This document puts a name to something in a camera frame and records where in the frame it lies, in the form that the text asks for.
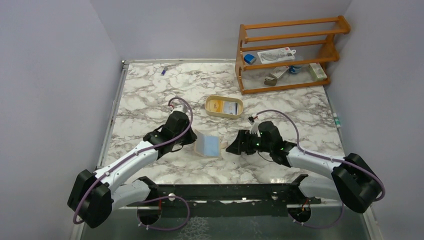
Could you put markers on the wooden shelf rack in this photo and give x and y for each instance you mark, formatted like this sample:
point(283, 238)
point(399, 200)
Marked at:
point(313, 39)

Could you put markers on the blue tape roll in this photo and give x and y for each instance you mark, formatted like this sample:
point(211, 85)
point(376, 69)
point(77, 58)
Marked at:
point(295, 69)

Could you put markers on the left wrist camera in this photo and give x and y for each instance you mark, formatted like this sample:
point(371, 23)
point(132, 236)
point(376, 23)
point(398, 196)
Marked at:
point(179, 108)

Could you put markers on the green white small box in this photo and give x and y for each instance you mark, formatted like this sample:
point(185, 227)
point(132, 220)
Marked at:
point(317, 72)

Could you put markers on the green white pen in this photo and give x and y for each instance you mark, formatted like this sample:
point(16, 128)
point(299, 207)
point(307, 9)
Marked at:
point(336, 120)

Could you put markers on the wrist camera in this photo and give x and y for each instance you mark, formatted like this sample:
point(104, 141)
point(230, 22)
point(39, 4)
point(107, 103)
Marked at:
point(179, 108)
point(254, 122)

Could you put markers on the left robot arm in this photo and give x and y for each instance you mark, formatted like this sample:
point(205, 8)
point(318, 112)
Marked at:
point(95, 195)

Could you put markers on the beige oval tray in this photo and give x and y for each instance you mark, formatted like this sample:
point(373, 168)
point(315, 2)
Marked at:
point(224, 98)

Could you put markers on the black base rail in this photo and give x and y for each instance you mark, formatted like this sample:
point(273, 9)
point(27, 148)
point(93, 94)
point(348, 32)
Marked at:
point(225, 200)

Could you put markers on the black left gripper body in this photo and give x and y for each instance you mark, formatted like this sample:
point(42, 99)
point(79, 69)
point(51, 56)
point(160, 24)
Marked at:
point(187, 137)

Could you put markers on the grey metal clip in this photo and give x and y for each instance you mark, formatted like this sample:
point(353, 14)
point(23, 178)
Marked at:
point(276, 74)

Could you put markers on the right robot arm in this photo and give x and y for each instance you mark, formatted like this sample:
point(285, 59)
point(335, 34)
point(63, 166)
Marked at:
point(349, 180)

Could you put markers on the blue stamp block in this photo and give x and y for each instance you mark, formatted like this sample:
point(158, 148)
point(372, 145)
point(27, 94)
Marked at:
point(249, 59)

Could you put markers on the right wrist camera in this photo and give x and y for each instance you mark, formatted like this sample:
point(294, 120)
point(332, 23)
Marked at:
point(254, 122)

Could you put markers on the beige card holder wallet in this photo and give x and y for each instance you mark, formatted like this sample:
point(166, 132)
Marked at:
point(209, 143)

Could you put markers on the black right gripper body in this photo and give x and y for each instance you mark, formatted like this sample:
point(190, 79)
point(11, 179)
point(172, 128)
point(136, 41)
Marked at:
point(246, 142)

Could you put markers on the white printed package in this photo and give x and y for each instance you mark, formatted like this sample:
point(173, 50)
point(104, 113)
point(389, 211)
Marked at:
point(276, 55)

